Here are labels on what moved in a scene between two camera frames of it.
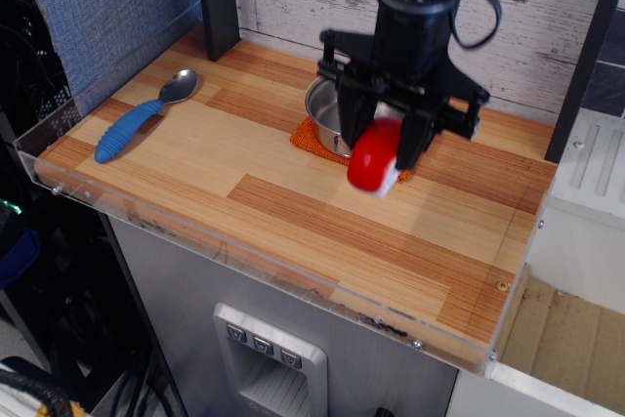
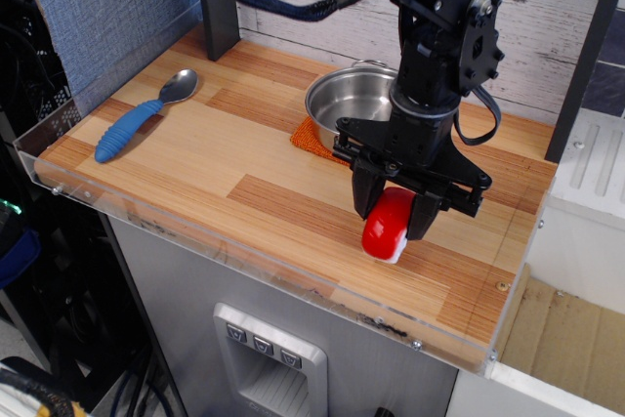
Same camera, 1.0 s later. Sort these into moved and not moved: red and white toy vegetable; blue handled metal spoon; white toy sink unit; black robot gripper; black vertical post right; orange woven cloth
Moved: red and white toy vegetable; black robot gripper
Not moved: orange woven cloth; blue handled metal spoon; white toy sink unit; black vertical post right
